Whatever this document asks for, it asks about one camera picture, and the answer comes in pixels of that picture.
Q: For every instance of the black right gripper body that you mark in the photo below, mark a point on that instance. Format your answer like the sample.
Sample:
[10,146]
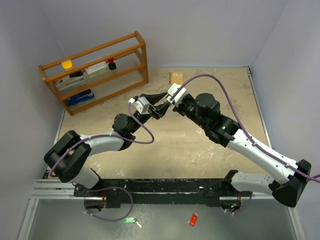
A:
[187,108]

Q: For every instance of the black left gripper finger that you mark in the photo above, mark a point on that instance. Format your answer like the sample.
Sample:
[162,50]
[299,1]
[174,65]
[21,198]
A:
[153,98]
[157,112]

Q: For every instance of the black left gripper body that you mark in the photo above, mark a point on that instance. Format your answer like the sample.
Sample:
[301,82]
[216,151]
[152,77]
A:
[142,118]

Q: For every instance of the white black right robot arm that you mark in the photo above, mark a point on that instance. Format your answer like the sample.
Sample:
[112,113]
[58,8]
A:
[286,178]

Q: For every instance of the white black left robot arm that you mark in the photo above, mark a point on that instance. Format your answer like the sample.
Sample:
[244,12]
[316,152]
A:
[66,159]

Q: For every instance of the tan spiral notebook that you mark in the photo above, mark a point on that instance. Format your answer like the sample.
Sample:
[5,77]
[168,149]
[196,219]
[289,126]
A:
[176,78]

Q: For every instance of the blue stapler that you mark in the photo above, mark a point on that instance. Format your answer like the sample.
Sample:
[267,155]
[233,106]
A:
[80,97]

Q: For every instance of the red black stamp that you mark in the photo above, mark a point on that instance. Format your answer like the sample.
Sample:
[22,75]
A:
[111,64]

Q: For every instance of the white cardboard box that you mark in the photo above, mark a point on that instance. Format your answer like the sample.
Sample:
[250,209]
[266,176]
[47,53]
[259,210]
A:
[97,69]

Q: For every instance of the white black stapler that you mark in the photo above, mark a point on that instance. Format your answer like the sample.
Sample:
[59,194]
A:
[70,82]

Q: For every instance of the yellow lidded jar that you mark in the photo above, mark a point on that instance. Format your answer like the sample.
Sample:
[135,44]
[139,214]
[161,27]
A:
[67,65]

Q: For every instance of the green key tag with key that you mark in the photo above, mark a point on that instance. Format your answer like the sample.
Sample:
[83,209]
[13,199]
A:
[132,220]

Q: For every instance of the wooden shelf rack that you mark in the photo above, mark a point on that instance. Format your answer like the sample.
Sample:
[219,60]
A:
[130,56]

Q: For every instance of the red key tag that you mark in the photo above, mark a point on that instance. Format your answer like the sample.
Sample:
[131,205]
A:
[192,221]

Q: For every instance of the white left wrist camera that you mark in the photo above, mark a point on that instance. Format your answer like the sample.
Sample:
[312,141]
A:
[141,104]

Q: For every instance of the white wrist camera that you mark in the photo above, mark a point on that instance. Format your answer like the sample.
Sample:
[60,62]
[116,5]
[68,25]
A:
[176,94]
[141,104]

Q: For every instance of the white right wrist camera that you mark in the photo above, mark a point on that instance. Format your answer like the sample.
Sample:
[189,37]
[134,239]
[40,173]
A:
[176,94]

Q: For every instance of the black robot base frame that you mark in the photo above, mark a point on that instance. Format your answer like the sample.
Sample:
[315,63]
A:
[211,192]

